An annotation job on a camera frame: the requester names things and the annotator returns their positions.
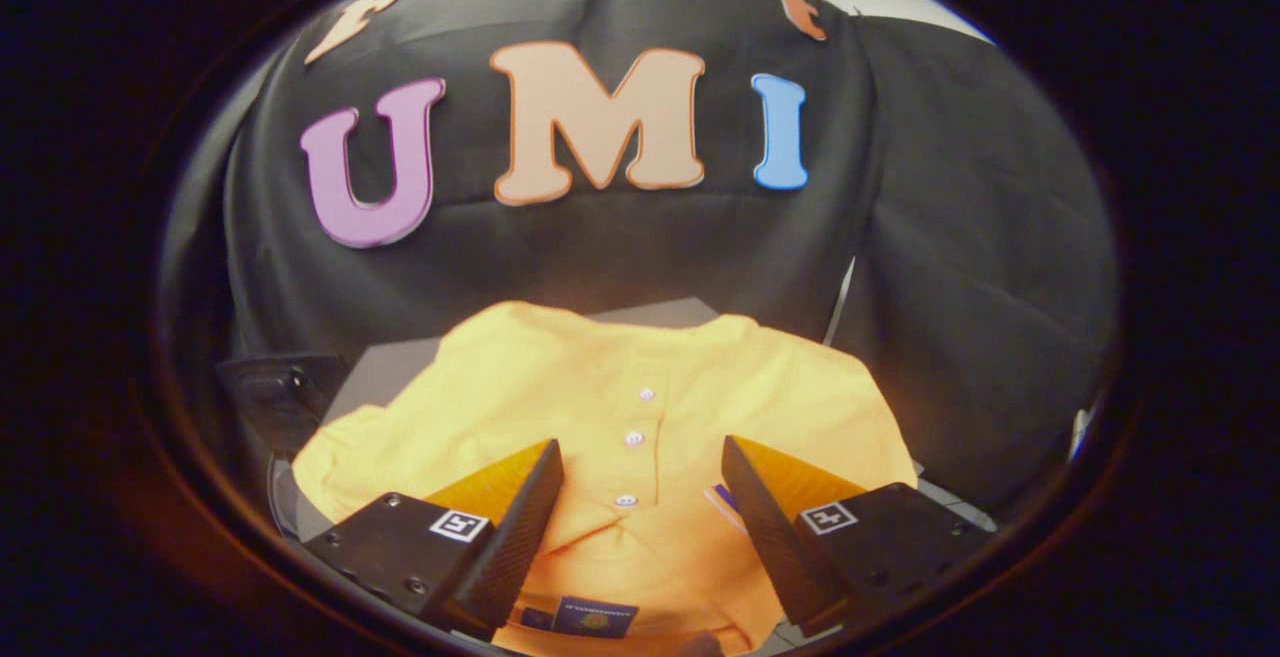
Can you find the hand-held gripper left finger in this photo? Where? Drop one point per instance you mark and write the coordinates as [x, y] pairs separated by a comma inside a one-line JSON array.
[[515, 537]]

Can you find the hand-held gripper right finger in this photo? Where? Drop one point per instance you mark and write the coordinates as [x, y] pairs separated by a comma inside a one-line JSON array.
[[765, 527]]

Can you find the orange button shirt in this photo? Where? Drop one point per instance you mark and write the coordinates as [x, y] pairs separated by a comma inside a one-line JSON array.
[[600, 367]]

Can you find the black backdrop cloth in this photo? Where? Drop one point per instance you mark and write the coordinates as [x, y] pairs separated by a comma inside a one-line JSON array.
[[600, 247]]

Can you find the beige cabinet with dark frame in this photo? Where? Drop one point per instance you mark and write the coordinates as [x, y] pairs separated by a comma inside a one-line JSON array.
[[380, 377]]

